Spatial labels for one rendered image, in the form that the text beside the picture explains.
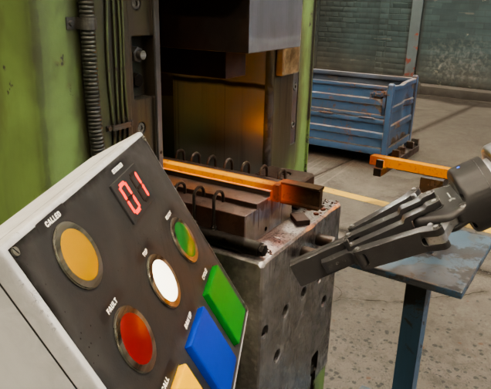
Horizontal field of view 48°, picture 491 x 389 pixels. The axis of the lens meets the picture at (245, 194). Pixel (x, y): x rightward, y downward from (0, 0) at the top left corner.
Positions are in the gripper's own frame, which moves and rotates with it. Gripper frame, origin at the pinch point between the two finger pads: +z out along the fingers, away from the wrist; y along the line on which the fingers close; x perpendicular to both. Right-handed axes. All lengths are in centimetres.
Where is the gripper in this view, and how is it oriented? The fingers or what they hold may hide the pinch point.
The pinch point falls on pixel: (322, 262)
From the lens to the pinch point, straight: 64.6
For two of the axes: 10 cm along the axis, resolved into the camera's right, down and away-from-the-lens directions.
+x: -4.8, -8.4, -2.5
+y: 1.0, -3.3, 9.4
